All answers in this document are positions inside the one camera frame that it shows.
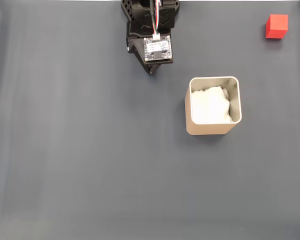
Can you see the red cube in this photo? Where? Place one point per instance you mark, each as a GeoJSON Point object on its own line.
{"type": "Point", "coordinates": [277, 26]}

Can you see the camera circuit board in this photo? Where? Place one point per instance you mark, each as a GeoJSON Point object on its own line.
{"type": "Point", "coordinates": [157, 48]}

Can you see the white crumpled cloth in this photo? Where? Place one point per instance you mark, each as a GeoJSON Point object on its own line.
{"type": "Point", "coordinates": [210, 106]}

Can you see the beige square box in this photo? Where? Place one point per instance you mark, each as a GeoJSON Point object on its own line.
{"type": "Point", "coordinates": [210, 128]}

